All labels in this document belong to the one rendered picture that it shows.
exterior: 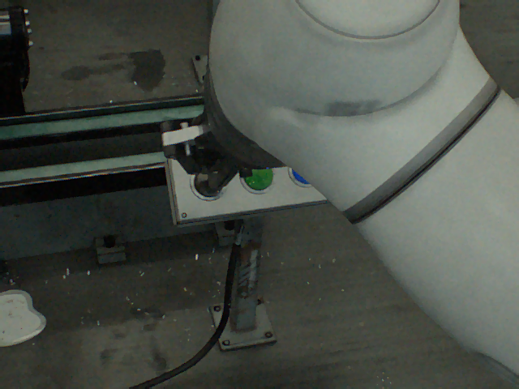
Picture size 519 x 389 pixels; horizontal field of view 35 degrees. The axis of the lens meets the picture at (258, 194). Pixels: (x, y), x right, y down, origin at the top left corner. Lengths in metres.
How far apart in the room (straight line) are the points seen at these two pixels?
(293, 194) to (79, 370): 0.34
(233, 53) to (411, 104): 0.08
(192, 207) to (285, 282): 0.30
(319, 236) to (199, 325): 0.22
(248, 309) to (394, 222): 0.61
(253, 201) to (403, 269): 0.42
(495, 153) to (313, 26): 0.11
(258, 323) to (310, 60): 0.71
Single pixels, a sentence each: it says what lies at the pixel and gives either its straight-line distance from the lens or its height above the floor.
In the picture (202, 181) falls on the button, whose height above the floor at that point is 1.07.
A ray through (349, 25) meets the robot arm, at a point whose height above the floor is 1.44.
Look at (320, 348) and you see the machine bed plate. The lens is 1.02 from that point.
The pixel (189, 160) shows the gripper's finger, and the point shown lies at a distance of 0.62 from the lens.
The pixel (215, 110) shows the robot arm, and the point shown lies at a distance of 0.49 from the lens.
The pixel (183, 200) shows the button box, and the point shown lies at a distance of 0.81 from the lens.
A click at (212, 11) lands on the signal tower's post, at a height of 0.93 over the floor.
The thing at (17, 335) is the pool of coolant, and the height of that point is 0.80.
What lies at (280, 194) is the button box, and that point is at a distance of 0.82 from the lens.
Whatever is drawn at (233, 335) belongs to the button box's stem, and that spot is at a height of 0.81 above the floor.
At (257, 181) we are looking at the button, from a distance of 0.81.
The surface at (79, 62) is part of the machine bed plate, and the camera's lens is 1.46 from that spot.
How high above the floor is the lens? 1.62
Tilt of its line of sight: 43 degrees down
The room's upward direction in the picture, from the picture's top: 4 degrees clockwise
